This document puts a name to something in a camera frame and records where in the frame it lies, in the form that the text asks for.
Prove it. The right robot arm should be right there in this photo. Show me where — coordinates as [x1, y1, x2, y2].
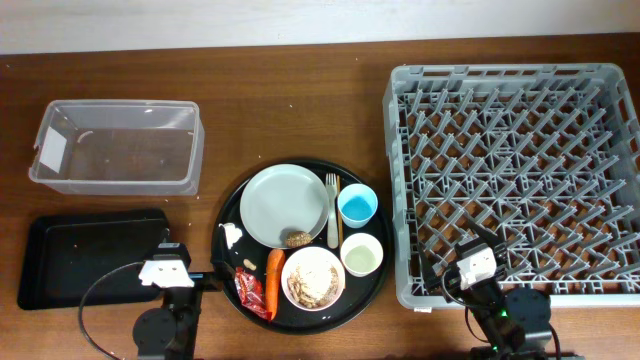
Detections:
[419, 221, 562, 359]

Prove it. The peanut shell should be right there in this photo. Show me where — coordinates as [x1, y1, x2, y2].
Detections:
[243, 259, 257, 271]

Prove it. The white plastic fork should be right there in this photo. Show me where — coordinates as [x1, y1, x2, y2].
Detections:
[325, 173, 339, 249]

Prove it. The black rectangular tray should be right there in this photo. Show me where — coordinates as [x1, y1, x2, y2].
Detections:
[17, 209, 170, 310]

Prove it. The blue plastic cup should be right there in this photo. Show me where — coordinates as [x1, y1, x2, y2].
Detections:
[338, 183, 379, 229]

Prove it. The round black serving tray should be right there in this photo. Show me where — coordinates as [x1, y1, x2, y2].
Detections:
[211, 178, 394, 335]

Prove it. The orange carrot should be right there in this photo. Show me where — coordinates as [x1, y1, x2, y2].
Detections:
[265, 249, 285, 322]

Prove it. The white tissue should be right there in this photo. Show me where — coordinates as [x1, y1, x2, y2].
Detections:
[219, 223, 243, 249]

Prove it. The white bowl with food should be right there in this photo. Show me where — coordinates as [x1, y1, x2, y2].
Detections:
[281, 246, 346, 312]

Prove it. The white plastic cup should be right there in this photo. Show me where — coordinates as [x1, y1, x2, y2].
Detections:
[340, 233, 384, 277]

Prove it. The brown food lump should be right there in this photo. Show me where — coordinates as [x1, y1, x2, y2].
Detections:
[285, 231, 313, 248]

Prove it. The clear plastic bin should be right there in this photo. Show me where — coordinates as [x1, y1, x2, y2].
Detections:
[28, 99, 205, 196]

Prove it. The wooden chopstick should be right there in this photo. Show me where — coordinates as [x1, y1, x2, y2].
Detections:
[335, 174, 347, 290]

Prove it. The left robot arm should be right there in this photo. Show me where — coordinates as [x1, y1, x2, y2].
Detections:
[132, 242, 235, 360]

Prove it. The grey dishwasher rack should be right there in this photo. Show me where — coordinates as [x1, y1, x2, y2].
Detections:
[382, 63, 639, 311]

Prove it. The red snack wrapper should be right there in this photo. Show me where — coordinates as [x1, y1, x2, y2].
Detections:
[234, 267, 271, 321]

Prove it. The grey round plate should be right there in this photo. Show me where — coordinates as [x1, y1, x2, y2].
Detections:
[240, 164, 329, 249]

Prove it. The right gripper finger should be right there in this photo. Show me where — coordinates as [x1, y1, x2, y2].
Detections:
[418, 244, 440, 293]
[462, 219, 507, 250]

